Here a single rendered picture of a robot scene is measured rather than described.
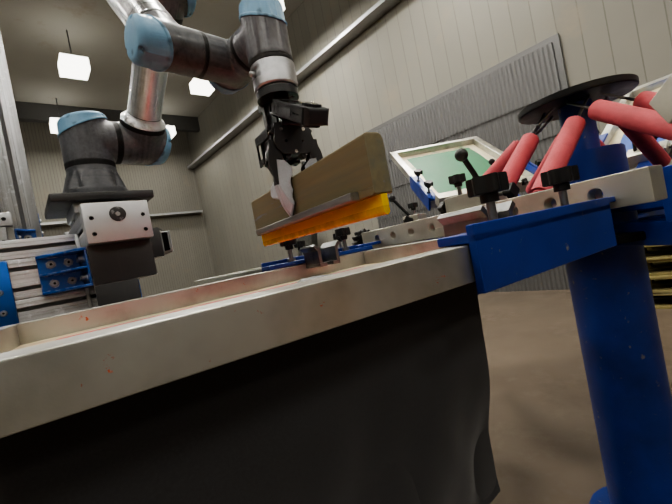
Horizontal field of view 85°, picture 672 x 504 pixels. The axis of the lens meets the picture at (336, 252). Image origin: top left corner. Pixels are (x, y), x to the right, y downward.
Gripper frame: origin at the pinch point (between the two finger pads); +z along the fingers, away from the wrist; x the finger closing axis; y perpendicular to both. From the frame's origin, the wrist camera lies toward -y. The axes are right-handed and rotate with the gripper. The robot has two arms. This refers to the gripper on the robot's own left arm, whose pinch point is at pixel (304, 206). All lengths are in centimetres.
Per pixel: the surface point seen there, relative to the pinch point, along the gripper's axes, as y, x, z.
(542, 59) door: 163, -426, -159
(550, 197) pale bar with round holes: -20.9, -35.0, 6.2
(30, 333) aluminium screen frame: 25.1, 41.4, 12.2
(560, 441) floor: 39, -123, 109
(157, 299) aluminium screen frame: 25.1, 22.0, 11.1
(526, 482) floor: 35, -90, 109
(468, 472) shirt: -21.7, -3.8, 37.8
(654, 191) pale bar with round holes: -34, -35, 8
